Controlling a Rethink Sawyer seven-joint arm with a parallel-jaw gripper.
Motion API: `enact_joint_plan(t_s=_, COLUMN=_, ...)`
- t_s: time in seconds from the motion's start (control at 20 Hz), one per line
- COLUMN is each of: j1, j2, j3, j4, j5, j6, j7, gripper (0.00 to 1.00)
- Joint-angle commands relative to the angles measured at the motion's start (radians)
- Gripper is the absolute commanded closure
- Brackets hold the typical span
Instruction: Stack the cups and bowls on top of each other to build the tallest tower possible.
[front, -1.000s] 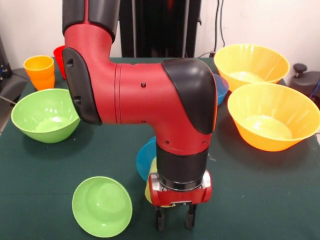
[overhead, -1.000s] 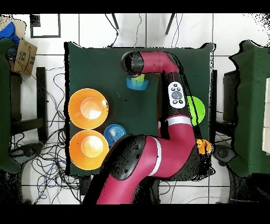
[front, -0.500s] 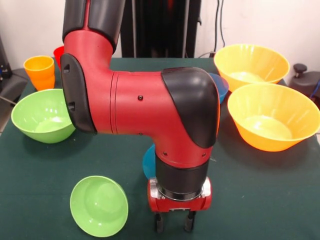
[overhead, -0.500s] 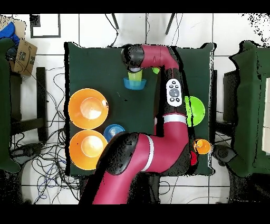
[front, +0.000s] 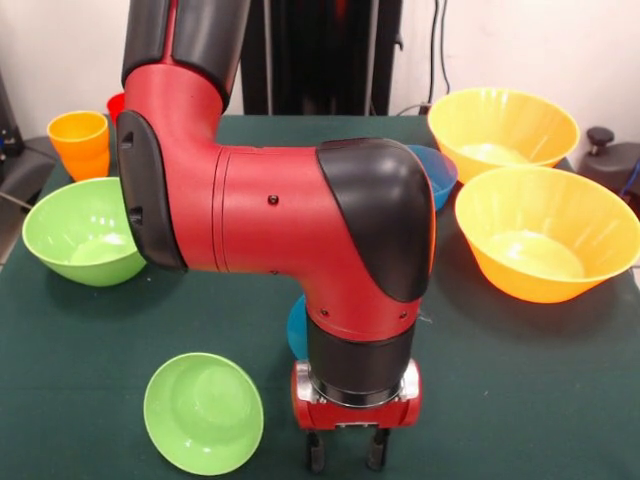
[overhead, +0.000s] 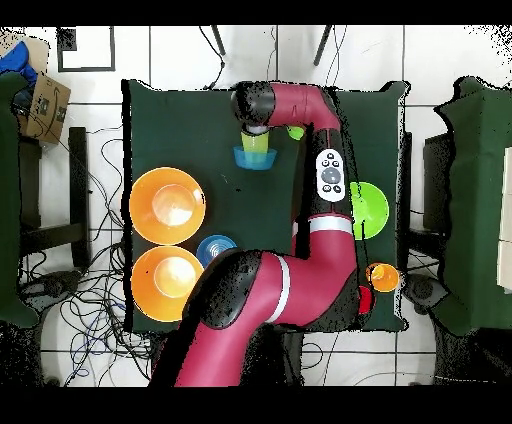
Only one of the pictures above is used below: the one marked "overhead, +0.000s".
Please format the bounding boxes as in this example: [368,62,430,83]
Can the large orange bowl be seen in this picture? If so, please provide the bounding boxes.
[128,166,208,246]
[130,245,206,324]

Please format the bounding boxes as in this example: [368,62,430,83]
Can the red cup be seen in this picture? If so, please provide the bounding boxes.
[357,284,377,315]

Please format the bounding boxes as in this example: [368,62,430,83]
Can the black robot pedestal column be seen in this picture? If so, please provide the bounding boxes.
[243,330,307,387]

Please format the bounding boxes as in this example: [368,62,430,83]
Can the black square frame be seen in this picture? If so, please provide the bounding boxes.
[55,25,117,74]

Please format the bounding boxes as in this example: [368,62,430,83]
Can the large green bowl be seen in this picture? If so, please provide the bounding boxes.
[349,181,390,241]

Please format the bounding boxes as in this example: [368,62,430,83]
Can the orange cup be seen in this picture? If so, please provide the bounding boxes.
[365,262,401,294]

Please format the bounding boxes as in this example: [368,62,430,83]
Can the tangle of cables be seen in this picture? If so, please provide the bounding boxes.
[17,127,161,387]

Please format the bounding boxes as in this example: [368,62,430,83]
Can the yellow cup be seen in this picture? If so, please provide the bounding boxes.
[240,129,270,156]

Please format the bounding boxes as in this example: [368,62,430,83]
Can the dark green table cloth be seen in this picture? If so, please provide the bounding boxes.
[121,78,411,333]

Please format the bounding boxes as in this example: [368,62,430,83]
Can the black tripod leg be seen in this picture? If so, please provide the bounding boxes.
[312,24,334,67]
[210,24,227,57]

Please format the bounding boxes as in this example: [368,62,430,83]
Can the cardboard box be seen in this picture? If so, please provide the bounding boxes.
[17,71,72,145]

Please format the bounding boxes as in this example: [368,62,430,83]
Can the black bench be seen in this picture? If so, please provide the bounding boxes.
[17,126,91,269]

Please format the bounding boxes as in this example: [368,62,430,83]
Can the blue bowl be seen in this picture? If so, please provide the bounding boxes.
[196,234,238,269]
[232,145,279,172]

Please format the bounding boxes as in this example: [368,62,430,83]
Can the blue cloth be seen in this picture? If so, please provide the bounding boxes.
[0,40,39,87]

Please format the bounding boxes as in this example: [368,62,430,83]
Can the black pedestal foot with knob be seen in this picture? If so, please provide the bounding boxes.
[19,269,83,309]

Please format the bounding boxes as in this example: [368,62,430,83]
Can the green cloth on side table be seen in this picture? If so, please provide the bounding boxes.
[0,71,41,329]
[433,76,512,335]

